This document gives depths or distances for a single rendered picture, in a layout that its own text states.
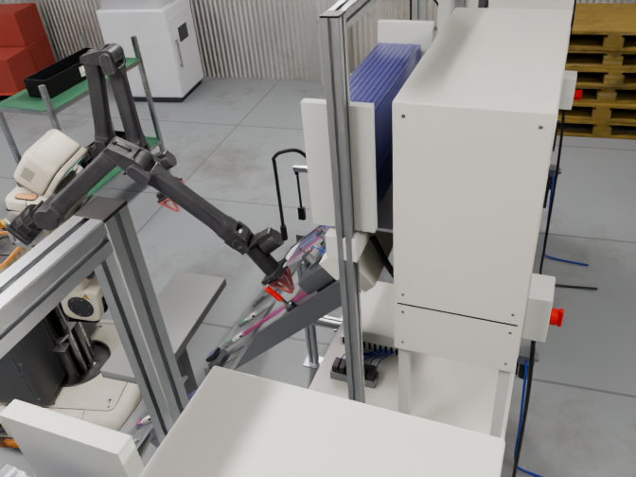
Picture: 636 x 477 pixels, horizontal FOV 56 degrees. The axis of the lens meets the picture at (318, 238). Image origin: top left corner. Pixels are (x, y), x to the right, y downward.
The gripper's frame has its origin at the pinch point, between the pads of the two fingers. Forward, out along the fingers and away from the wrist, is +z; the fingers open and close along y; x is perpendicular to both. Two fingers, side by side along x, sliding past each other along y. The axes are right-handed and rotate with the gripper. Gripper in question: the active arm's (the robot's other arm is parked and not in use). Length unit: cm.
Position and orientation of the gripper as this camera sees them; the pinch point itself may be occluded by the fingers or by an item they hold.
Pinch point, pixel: (291, 290)
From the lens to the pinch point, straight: 198.7
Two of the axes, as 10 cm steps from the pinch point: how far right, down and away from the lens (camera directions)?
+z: 6.4, 7.3, 2.3
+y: 3.6, -5.6, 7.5
